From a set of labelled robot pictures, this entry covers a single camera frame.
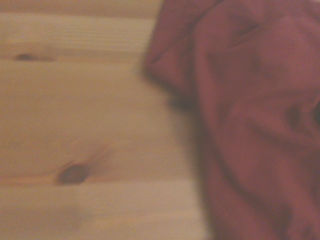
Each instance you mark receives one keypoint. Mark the rust red shorts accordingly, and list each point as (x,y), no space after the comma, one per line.
(250,125)

